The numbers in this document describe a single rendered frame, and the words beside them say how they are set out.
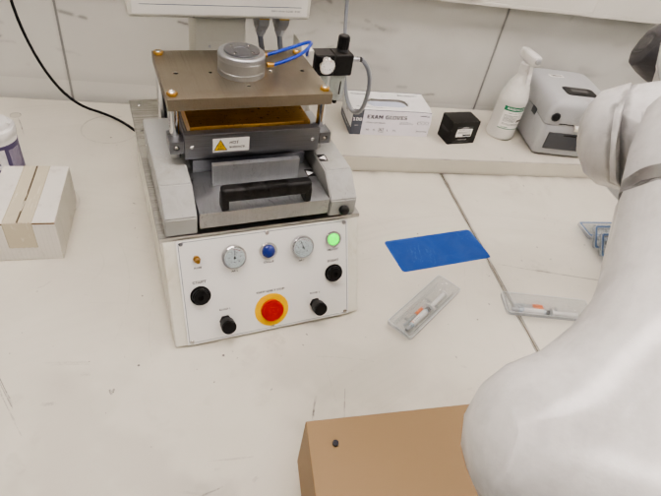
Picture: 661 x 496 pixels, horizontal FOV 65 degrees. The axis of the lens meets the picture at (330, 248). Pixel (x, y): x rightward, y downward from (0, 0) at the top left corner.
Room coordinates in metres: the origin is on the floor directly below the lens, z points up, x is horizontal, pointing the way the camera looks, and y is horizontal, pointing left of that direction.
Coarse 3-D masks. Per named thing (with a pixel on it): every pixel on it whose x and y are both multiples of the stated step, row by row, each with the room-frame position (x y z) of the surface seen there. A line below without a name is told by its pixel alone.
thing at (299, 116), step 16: (192, 112) 0.76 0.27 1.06; (208, 112) 0.77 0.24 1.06; (224, 112) 0.78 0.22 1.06; (240, 112) 0.79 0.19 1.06; (256, 112) 0.80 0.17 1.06; (272, 112) 0.81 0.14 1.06; (288, 112) 0.82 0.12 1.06; (304, 112) 0.83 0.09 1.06; (192, 128) 0.71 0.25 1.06; (208, 128) 0.72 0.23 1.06; (224, 128) 0.74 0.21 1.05
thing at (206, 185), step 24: (216, 168) 0.69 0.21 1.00; (240, 168) 0.71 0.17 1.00; (264, 168) 0.73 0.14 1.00; (288, 168) 0.75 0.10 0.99; (216, 192) 0.67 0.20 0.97; (312, 192) 0.72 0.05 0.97; (216, 216) 0.62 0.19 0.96; (240, 216) 0.64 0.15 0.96; (264, 216) 0.66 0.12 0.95; (288, 216) 0.68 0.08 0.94
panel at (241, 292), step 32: (320, 224) 0.70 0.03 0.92; (192, 256) 0.59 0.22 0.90; (256, 256) 0.63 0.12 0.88; (288, 256) 0.66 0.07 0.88; (320, 256) 0.68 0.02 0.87; (192, 288) 0.56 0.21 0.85; (224, 288) 0.59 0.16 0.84; (256, 288) 0.61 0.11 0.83; (288, 288) 0.63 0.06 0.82; (320, 288) 0.66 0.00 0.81; (192, 320) 0.54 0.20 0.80; (256, 320) 0.58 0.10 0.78; (288, 320) 0.61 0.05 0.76
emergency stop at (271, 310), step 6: (270, 300) 0.61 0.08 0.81; (276, 300) 0.61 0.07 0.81; (264, 306) 0.59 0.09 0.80; (270, 306) 0.60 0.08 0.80; (276, 306) 0.60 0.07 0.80; (282, 306) 0.61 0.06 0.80; (264, 312) 0.59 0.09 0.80; (270, 312) 0.59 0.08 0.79; (276, 312) 0.60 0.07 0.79; (282, 312) 0.60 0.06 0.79; (264, 318) 0.59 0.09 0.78; (270, 318) 0.59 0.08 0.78; (276, 318) 0.59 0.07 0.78
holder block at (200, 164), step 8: (288, 152) 0.80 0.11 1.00; (296, 152) 0.80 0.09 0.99; (192, 160) 0.71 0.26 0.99; (200, 160) 0.72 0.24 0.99; (208, 160) 0.73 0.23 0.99; (216, 160) 0.73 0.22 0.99; (224, 160) 0.74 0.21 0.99; (232, 160) 0.75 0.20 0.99; (192, 168) 0.72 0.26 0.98; (200, 168) 0.72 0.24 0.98; (208, 168) 0.73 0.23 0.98
